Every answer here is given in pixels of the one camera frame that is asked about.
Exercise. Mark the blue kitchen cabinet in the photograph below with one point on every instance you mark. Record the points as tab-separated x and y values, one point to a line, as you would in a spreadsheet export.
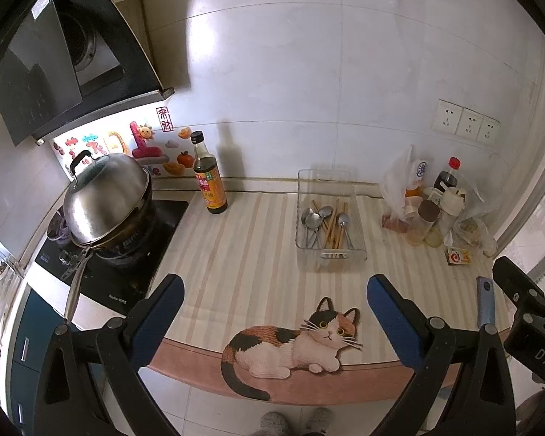
36	336

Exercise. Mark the dark bottle with red cap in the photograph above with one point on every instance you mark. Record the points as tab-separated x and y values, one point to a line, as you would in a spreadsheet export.
448	177

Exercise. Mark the white plastic bag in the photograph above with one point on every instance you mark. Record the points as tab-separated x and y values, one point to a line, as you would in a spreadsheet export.
397	181

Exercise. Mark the bundle of wooden chopsticks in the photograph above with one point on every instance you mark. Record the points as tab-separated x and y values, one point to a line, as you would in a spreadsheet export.
331	231

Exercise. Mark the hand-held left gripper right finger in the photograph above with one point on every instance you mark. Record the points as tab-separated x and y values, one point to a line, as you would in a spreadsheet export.
389	315

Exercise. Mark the white wall socket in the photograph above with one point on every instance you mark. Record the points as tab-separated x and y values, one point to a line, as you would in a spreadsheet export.
471	123
447	117
488	130

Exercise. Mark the black range hood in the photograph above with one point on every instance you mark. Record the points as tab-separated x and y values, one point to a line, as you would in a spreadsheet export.
72	50

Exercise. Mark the steel spoon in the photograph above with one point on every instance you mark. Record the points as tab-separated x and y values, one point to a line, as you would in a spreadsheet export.
325	213
309	222
343	222

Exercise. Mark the colourful wall stickers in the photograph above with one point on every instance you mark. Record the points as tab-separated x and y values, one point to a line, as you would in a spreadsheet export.
141	145

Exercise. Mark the clear plastic utensil tray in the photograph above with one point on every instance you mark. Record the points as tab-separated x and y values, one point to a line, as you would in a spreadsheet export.
331	254

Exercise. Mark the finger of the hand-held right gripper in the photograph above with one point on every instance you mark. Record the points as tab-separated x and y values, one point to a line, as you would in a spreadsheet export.
515	279
485	299

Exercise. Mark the soy sauce bottle orange label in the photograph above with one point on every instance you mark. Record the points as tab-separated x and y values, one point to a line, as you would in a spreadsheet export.
210	181

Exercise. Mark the white bottle with blue label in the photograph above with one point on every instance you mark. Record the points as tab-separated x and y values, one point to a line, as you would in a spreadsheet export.
420	171

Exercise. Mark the grey slipper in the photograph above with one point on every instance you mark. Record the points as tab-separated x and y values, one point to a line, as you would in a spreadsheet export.
318	421
275	423

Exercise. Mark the striped mat with cat print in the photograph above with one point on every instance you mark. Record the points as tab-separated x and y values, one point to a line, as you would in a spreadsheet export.
254	254

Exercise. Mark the bottle with white lid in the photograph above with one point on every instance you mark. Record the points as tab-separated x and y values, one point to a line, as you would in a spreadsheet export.
452	206

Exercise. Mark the black gas stove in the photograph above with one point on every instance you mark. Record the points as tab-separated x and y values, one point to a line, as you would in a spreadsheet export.
136	277

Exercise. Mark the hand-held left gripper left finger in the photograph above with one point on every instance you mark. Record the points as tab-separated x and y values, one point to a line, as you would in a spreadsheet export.
160	311

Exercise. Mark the jar with brown lid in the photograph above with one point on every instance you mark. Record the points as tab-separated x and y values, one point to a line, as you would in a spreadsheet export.
423	225

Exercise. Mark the clear crumpled plastic bag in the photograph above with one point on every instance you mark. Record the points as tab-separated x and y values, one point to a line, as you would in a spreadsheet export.
474	222

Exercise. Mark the small clear glass jar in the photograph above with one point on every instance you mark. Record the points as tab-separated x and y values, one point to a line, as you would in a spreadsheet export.
489	245

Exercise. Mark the small yellow red box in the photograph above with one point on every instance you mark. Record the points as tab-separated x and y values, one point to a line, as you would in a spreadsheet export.
458	255

